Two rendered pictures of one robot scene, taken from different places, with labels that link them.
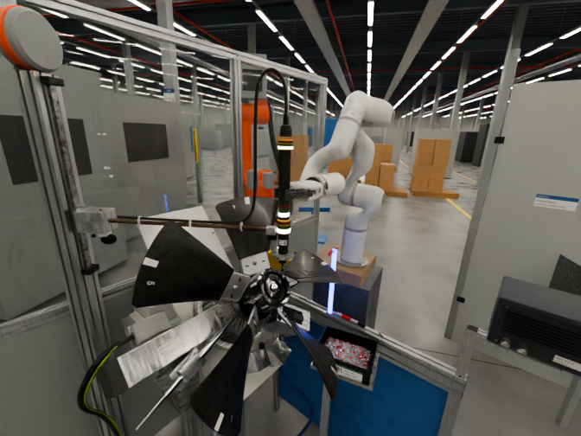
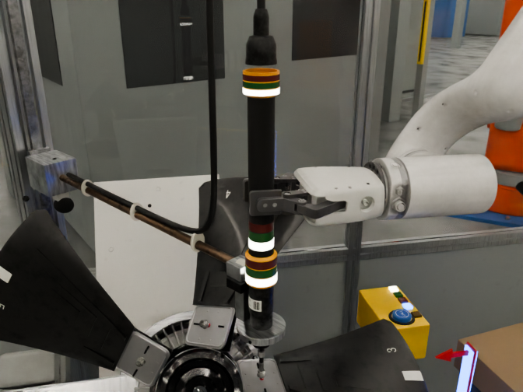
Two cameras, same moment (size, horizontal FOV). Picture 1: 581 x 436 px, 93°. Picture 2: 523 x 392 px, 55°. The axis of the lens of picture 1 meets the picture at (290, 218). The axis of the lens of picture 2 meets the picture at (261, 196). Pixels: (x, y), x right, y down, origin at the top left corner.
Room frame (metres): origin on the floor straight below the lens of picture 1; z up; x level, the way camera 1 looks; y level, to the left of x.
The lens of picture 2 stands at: (0.37, -0.37, 1.72)
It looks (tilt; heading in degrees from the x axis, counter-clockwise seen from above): 22 degrees down; 40
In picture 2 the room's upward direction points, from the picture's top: straight up
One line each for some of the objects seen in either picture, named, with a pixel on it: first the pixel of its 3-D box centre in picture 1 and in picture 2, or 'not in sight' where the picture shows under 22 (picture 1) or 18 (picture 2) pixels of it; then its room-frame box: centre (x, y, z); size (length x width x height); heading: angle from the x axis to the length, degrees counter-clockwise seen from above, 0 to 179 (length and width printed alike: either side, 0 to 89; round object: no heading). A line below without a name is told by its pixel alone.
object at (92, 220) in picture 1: (94, 220); (50, 172); (0.87, 0.65, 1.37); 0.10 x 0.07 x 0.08; 86
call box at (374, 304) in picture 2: (284, 262); (390, 324); (1.29, 0.03, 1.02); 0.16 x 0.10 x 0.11; 51
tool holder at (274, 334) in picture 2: (280, 241); (255, 299); (0.83, 0.03, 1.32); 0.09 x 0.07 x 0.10; 86
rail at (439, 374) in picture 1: (349, 329); not in sight; (1.05, -0.28, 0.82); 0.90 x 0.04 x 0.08; 51
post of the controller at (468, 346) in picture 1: (466, 352); not in sight; (0.78, -0.62, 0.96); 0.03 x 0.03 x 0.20; 51
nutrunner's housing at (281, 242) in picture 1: (284, 195); (261, 198); (0.83, 0.02, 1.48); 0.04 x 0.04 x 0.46
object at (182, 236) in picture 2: (189, 224); (135, 213); (0.85, 0.33, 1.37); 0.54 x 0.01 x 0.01; 86
